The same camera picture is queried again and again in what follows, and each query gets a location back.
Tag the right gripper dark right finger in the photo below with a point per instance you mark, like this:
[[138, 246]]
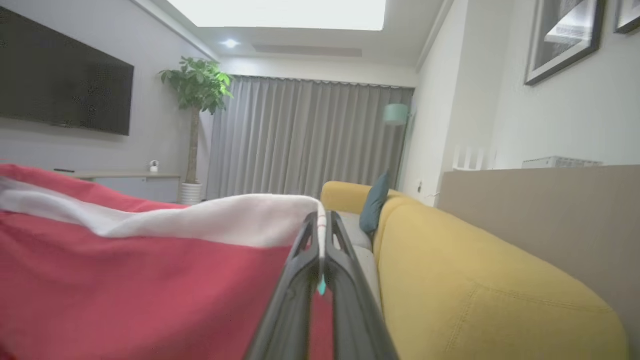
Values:
[[355, 310]]

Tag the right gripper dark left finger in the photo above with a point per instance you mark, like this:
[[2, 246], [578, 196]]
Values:
[[295, 300]]

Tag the red shorts with white trim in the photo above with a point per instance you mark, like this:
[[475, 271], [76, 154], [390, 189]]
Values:
[[125, 290]]

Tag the teal throw pillow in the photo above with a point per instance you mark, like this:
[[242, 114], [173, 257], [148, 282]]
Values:
[[375, 205]]

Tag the yellow sofa backrest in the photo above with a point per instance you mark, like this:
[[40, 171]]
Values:
[[475, 290]]

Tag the white plant pot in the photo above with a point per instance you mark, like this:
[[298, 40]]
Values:
[[191, 194]]

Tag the grey pleated curtain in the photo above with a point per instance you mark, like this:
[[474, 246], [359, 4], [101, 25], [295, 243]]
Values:
[[310, 135]]

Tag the white slatted object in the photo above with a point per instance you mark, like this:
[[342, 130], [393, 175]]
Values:
[[472, 159]]

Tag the grey television cabinet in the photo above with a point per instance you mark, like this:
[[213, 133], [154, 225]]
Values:
[[135, 187]]

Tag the teal floor lamp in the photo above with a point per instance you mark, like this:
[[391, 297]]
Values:
[[396, 114]]

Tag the beige cardboard panel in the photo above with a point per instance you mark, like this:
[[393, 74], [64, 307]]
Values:
[[550, 215]]

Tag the green potted tree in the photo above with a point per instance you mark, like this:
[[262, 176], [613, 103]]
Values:
[[197, 87]]

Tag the white flat device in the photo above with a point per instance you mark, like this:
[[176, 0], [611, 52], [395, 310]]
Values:
[[560, 162]]

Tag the small black remote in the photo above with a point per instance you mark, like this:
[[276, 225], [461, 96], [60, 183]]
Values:
[[64, 171]]

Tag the round ceiling downlight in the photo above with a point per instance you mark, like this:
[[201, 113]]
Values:
[[230, 43]]

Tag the bright ceiling light panel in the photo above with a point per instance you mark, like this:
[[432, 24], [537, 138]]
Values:
[[280, 12]]

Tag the small white security camera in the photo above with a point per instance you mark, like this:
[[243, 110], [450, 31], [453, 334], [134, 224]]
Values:
[[154, 166]]

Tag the black wall television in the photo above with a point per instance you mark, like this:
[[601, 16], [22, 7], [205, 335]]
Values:
[[60, 80]]

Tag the large black picture frame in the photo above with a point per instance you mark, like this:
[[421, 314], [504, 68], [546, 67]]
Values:
[[565, 35]]

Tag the small black picture frame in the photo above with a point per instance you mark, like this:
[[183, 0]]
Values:
[[629, 15]]

